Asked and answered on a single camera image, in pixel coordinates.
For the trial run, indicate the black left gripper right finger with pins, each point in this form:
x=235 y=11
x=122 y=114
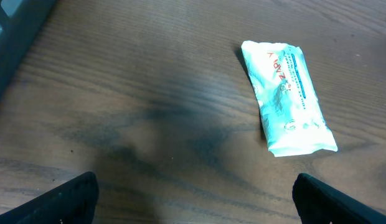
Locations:
x=317 y=202

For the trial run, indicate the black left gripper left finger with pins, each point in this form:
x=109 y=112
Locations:
x=72 y=202

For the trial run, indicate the white teal wet wipes pack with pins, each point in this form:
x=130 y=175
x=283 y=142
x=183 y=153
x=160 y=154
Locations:
x=289 y=108

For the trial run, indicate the grey plastic shopping basket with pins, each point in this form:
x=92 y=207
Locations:
x=20 y=22

